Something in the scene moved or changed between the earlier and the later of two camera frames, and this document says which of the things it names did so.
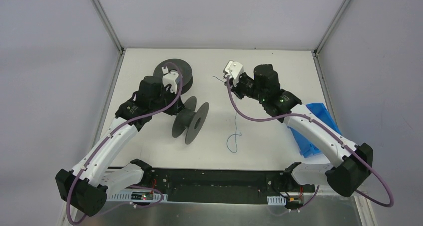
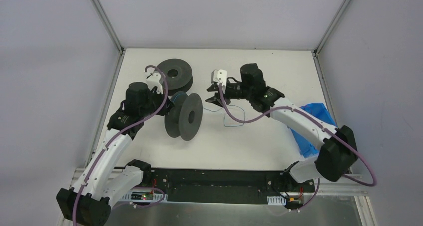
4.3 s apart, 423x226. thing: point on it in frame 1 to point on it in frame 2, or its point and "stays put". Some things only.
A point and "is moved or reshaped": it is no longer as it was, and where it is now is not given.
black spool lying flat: [187, 76] stays put
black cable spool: [192, 120] is moved or reshaped
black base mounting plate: [225, 184] stays put
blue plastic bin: [320, 113] stays put
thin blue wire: [232, 140] to [224, 118]
